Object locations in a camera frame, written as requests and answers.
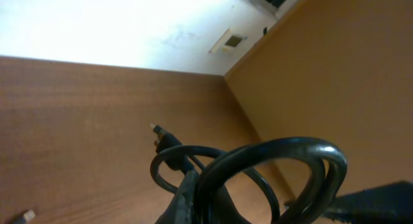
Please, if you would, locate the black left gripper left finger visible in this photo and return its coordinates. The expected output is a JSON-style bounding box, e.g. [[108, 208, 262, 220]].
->
[[156, 170, 249, 224]]

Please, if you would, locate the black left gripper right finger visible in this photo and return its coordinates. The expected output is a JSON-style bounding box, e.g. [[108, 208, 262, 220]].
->
[[285, 180, 412, 223]]

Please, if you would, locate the thick black HDMI cable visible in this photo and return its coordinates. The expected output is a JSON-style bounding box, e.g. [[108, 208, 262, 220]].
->
[[149, 123, 348, 224]]

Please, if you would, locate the white wall thermostat panel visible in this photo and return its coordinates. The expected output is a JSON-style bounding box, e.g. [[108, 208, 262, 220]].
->
[[208, 28, 248, 54]]

